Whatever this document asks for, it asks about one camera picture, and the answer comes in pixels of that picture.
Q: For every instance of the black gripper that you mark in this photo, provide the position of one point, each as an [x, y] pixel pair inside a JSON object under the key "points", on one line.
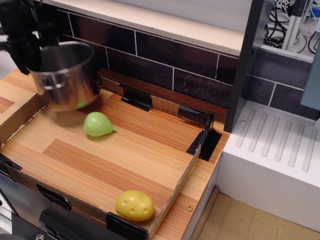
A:
{"points": [[24, 42]]}

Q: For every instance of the metal pot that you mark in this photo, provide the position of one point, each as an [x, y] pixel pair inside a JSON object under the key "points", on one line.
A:
{"points": [[67, 75]]}

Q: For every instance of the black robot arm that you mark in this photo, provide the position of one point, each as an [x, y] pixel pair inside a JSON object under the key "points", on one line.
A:
{"points": [[21, 10]]}

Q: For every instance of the green toy pear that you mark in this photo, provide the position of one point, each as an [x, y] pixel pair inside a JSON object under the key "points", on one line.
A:
{"points": [[97, 124]]}

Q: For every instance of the dark tiled backsplash shelf unit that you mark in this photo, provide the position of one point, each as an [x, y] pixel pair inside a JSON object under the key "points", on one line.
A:
{"points": [[211, 76]]}

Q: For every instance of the yellow toy potato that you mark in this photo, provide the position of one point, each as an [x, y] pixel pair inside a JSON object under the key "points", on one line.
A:
{"points": [[135, 205]]}

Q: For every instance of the white dish drainer sink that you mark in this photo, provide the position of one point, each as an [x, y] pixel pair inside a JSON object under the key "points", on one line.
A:
{"points": [[271, 162]]}

